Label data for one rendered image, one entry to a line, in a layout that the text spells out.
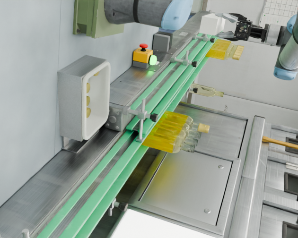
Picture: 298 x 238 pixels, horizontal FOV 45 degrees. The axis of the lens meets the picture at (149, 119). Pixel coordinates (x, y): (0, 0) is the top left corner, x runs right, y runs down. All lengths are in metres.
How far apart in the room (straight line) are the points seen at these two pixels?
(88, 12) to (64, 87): 0.23
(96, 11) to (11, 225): 0.62
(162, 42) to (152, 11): 0.80
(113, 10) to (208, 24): 0.43
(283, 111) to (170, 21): 6.76
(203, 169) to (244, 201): 0.22
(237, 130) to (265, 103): 5.81
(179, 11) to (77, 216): 0.63
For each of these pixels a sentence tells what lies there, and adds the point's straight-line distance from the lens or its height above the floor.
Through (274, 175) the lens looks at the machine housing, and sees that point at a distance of 1.64.
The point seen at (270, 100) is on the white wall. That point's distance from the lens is 7.63.
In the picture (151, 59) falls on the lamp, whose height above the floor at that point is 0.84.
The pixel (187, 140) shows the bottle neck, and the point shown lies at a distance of 1.40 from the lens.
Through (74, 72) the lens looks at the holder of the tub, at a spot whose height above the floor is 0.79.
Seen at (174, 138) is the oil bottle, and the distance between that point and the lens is 1.35.
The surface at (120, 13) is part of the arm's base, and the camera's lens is 1.11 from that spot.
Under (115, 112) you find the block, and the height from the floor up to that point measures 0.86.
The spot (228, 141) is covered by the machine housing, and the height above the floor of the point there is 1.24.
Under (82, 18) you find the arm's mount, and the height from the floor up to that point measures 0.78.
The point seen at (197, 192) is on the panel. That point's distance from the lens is 1.37.
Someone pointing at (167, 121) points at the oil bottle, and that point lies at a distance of 1.46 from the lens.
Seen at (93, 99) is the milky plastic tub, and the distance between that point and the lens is 1.24.
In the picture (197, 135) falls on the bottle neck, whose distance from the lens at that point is 1.44.
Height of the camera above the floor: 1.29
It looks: 15 degrees down
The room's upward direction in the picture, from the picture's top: 104 degrees clockwise
